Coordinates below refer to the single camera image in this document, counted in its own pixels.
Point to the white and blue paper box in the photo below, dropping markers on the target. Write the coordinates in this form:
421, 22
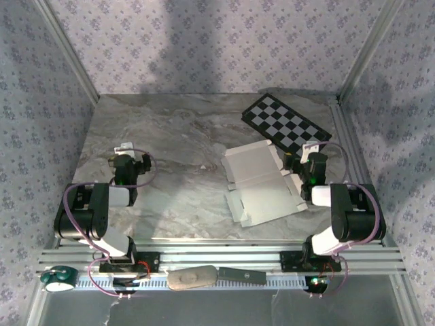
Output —
258, 193

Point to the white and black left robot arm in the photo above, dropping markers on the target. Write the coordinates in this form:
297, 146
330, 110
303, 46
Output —
119, 197

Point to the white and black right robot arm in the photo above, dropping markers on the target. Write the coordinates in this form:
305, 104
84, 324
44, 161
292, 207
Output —
323, 195

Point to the black and white checkerboard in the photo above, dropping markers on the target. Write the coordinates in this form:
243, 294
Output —
278, 119

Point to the dark metal bar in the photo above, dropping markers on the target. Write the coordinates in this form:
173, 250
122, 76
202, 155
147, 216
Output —
241, 275

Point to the grey oval pad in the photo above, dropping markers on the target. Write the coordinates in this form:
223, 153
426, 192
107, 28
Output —
190, 277

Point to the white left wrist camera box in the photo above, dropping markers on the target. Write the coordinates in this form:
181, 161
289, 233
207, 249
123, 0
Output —
124, 146

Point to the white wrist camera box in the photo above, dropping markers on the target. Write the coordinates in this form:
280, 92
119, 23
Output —
124, 146
311, 146

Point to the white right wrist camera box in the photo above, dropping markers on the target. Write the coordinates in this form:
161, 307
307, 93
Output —
311, 146

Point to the aluminium side rail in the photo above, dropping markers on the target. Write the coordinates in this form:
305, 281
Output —
346, 136

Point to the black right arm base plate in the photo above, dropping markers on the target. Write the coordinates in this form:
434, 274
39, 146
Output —
289, 261

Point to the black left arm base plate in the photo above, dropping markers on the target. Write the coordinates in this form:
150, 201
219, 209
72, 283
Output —
153, 261

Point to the aluminium corner post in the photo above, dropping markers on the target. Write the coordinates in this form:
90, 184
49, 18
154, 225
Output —
69, 52
369, 51

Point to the aluminium frame rail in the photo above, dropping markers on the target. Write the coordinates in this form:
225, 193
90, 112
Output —
221, 258

